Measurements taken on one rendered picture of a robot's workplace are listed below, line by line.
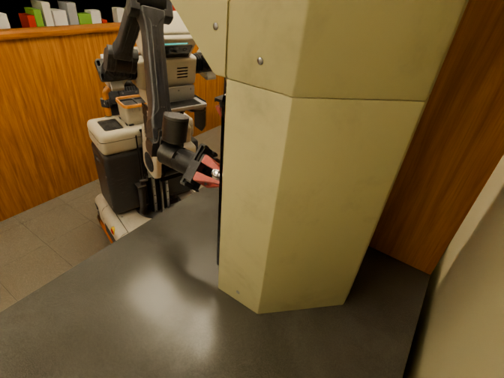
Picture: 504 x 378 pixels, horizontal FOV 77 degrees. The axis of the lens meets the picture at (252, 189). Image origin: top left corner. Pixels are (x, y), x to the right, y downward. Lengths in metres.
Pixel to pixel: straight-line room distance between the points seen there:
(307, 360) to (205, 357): 0.19
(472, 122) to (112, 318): 0.82
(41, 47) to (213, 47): 2.07
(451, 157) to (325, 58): 0.44
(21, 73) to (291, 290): 2.15
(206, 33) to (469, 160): 0.58
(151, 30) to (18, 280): 1.72
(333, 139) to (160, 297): 0.50
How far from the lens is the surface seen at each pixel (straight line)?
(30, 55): 2.48
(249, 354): 0.68
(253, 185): 0.52
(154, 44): 0.90
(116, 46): 1.24
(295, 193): 0.51
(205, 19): 0.50
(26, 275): 2.28
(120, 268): 0.83
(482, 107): 0.76
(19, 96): 2.49
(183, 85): 1.51
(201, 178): 0.69
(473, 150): 0.79
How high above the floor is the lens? 1.54
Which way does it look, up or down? 34 degrees down
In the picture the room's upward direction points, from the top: 6 degrees clockwise
